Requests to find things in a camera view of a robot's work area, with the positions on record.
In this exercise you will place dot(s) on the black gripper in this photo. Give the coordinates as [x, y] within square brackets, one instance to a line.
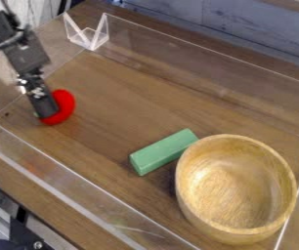
[28, 58]

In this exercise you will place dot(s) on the red plush tomato toy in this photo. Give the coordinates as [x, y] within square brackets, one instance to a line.
[65, 101]

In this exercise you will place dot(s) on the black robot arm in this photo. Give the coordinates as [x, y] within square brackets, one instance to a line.
[11, 27]

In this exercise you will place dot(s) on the green rectangular block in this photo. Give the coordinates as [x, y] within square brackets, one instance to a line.
[158, 154]

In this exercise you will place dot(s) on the wooden bowl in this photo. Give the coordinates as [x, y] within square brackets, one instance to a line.
[236, 188]

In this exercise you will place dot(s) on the clear acrylic corner bracket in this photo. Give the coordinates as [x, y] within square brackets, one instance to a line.
[88, 38]

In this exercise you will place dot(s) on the clear acrylic enclosure wall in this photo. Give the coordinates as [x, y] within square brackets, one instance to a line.
[143, 87]

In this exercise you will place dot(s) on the black metal table bracket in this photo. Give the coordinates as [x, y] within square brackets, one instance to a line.
[21, 235]

